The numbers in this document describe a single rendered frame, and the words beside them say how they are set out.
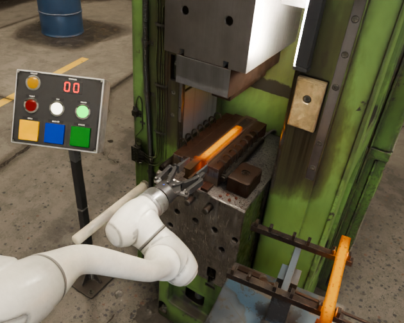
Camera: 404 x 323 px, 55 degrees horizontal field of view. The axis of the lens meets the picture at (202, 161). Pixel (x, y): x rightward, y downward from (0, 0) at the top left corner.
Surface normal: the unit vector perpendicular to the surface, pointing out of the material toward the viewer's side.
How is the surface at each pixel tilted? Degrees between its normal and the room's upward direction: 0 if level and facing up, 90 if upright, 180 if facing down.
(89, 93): 60
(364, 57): 90
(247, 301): 0
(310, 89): 90
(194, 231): 90
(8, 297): 45
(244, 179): 0
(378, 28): 90
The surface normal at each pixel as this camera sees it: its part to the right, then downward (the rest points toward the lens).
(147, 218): 0.53, -0.47
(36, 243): 0.07, -0.82
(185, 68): -0.53, 0.46
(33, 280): 0.76, -0.62
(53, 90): -0.07, 0.08
